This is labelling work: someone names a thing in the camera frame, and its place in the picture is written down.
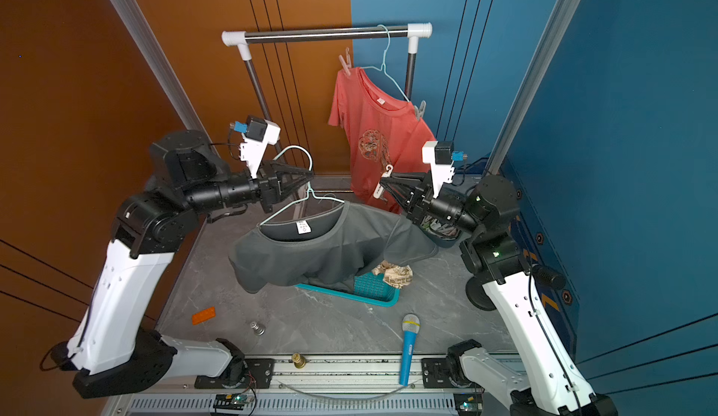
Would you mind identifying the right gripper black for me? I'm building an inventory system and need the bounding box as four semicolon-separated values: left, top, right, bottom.
384;176;487;242

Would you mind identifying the white clothespin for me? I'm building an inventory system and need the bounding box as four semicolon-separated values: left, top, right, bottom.
372;163;395;201

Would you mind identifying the white wire hanger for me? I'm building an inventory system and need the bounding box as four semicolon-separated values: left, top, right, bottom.
258;145;346;227

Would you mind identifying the red t-shirt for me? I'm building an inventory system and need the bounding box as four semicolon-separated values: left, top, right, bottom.
328;68;436;213

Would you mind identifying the grey garment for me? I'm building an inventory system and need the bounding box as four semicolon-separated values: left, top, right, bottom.
228;202;439;294

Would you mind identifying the light green wire hanger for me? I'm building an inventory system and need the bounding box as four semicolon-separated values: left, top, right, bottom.
365;24;420;102

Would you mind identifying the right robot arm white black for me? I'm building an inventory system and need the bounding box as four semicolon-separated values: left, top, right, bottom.
380;173;618;415

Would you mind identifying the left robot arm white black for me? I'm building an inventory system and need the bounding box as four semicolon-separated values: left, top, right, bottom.
48;130;313;399

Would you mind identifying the dark teal clothespin bin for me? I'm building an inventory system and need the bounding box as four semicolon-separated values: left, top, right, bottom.
420;215;466;249

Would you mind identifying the beige patterned cloth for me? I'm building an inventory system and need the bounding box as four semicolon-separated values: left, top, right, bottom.
372;261;413;289

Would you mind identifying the teal plastic laundry basket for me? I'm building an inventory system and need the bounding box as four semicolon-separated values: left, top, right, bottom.
297;273;400;308

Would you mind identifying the blue toy microphone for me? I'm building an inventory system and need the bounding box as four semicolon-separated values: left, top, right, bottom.
398;313;421;387

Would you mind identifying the small silver metal weight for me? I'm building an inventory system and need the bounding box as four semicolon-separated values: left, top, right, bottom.
250;321;266;337

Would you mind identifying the metal clothes drying rack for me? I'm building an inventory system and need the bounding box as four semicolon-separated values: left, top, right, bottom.
222;23;433;142

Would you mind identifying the orange rectangular tag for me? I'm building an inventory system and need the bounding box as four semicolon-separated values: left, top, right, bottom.
191;307;216;326

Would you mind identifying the small brass weight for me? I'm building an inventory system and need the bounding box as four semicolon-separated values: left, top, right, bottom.
292;352;308;369

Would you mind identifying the right green circuit board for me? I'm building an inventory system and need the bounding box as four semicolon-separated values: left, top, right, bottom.
452;394;484;416

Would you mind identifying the green circuit board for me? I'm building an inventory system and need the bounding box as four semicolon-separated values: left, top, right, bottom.
212;394;255;414
452;394;484;416

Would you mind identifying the left green circuit board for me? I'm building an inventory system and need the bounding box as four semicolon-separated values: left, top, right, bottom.
212;394;255;414

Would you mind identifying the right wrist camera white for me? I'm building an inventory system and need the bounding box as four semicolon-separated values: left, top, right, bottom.
422;141;467;198

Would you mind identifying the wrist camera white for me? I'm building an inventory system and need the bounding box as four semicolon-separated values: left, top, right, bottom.
231;116;280;179
422;141;467;198

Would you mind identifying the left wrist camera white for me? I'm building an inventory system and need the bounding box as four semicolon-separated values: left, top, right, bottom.
231;116;280;179

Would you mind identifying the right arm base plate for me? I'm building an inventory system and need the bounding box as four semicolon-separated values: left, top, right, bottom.
421;357;484;389

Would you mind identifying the aluminium front rail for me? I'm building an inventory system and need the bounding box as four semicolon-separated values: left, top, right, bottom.
111;352;528;395

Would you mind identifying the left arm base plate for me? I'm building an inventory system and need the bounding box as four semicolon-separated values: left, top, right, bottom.
194;358;275;390

